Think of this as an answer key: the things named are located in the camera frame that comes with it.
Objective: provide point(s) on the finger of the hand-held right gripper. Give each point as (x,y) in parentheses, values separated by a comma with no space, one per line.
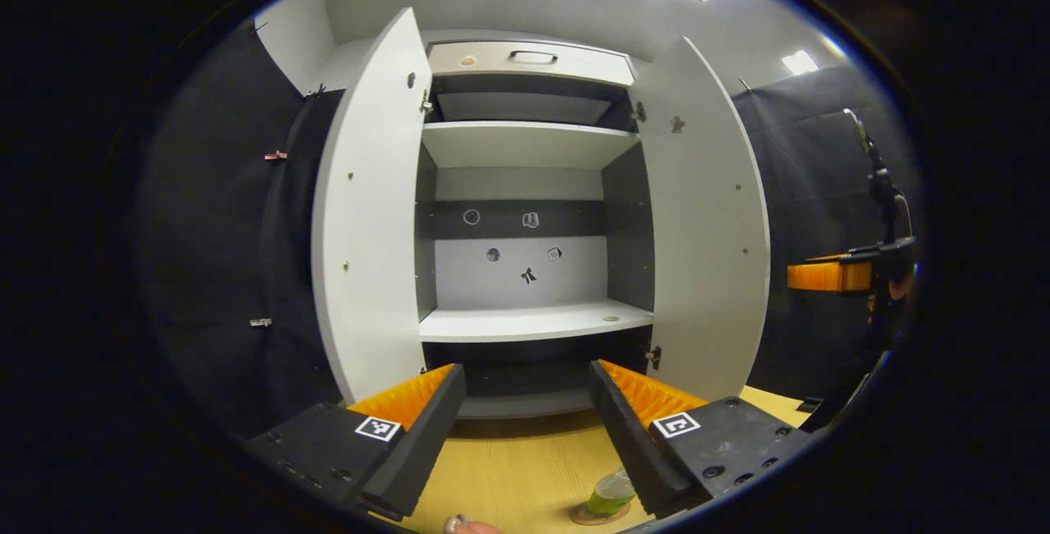
(828,276)

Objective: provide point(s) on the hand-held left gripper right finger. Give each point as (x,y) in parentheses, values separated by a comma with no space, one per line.
(627,435)

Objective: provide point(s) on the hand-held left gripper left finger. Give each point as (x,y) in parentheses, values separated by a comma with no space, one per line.
(426,440)

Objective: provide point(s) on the green label clear bottle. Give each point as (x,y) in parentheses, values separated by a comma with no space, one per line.
(611,497)

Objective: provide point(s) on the round brown coaster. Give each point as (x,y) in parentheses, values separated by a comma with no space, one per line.
(586,518)

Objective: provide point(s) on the white cabinet door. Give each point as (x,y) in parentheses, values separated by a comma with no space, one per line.
(705,230)
(369,230)

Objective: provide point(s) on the white grey cabinet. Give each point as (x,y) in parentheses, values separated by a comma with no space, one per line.
(627,230)

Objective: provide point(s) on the metal door hinge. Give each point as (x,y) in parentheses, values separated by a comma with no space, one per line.
(638,112)
(426,103)
(654,357)

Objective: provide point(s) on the white cabinet drawer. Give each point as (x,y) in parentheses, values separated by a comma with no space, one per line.
(591,66)

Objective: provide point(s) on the small black object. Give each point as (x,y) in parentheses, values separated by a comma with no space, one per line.
(810,404)

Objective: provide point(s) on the small ceiling light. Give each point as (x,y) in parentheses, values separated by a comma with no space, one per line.
(800,62)

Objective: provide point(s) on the red cloth clip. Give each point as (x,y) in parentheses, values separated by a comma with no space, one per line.
(276,155)

